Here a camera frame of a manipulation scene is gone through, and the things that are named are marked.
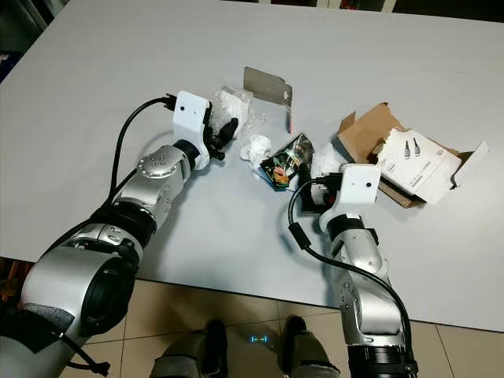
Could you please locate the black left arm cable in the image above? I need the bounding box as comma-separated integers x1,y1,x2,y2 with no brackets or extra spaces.
113,94,176,206

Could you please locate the white cable product box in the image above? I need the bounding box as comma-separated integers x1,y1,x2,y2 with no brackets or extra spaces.
376,128,491,206

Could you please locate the clear crumpled plastic bag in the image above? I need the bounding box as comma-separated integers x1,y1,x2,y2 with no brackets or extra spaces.
209,85,265,143

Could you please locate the wooden slat pallet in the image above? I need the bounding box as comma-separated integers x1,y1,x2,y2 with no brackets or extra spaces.
0,258,32,304

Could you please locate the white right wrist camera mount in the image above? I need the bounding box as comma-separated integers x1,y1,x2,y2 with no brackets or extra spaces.
319,163,383,233

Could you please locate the blue storage crate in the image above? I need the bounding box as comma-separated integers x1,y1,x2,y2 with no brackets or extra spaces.
0,51,20,83

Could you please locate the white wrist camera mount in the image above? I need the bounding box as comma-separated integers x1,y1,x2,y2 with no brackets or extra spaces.
172,91,212,170
319,163,383,233

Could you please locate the white crumpled tissue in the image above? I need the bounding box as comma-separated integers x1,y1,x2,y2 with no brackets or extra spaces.
240,134,272,170

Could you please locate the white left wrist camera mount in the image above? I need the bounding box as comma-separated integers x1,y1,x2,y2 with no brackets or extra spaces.
172,91,212,170

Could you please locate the grey robot left leg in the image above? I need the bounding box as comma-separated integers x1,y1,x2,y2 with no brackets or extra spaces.
150,319,225,378

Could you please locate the brown open cardboard box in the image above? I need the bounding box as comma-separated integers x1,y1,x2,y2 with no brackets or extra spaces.
337,102,469,209

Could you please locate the white crumpled plastic wrap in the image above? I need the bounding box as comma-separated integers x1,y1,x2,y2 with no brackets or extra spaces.
311,142,343,178

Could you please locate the green foil snack packet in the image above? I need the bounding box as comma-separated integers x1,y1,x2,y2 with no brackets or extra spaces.
260,132,314,191

